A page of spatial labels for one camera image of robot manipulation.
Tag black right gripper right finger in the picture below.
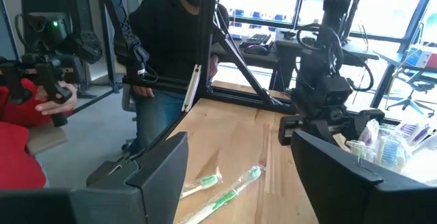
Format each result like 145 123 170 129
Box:
290 130 437 224

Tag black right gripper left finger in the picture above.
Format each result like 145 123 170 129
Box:
71 131 189 224

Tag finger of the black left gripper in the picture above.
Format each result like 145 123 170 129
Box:
309 120 339 145

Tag pink toothbrush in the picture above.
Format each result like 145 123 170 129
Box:
358 118 380 146

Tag clear acrylic organizer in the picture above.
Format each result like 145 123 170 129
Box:
346 117 437 186

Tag toothbrushes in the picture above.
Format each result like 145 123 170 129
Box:
377 137 408 171

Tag dark office desk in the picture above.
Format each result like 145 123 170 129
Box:
211 29 380 92

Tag black side table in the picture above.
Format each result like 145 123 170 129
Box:
370 50 437 109

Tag black computer mouse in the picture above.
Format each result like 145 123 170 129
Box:
244 44 270 56

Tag person's hand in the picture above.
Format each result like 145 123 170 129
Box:
33 80 79 116
131 84 155 98

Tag black keyboard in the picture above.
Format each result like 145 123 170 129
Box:
240 33 272 47

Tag black office chair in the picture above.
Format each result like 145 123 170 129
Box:
385 70 437 117

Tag blue and red box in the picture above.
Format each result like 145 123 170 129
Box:
404 44 437 70

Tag person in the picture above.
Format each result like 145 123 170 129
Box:
0 79 78 189
115 0 230 154

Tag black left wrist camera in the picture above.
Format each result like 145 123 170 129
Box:
317 75 354 108

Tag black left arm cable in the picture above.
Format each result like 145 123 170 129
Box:
296 22 375 92

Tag silver aluminium extrusion post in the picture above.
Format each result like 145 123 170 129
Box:
180 64 202 113

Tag black leader gripper handle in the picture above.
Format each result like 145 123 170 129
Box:
0 55 86 128

